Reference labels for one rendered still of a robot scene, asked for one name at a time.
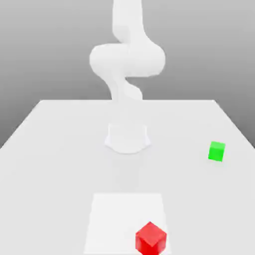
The small red cube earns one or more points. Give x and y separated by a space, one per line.
150 239

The small green cube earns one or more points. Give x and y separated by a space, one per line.
216 151

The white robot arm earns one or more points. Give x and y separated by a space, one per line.
127 59

